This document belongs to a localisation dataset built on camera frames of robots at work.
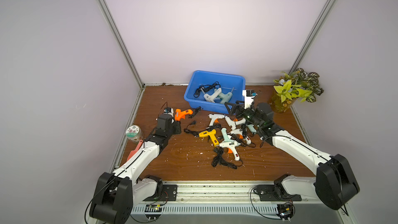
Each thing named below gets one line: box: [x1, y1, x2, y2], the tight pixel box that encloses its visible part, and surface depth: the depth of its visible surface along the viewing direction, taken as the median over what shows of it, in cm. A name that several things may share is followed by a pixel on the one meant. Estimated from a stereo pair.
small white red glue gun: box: [231, 128, 252, 145], surface depth 93 cm
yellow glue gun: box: [198, 128, 220, 147], surface depth 94 cm
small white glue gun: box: [207, 113, 225, 126], surface depth 102 cm
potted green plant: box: [269, 67, 324, 114], surface depth 90 cm
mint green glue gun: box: [216, 91, 233, 105], surface depth 112 cm
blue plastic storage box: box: [183, 70, 247, 115], surface depth 112 cm
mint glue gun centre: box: [220, 127, 236, 143], surface depth 92 cm
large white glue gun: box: [200, 87, 222, 104], surface depth 112 cm
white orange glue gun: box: [224, 115, 247, 131], surface depth 97 cm
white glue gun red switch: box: [215, 141, 241, 161], surface depth 87 cm
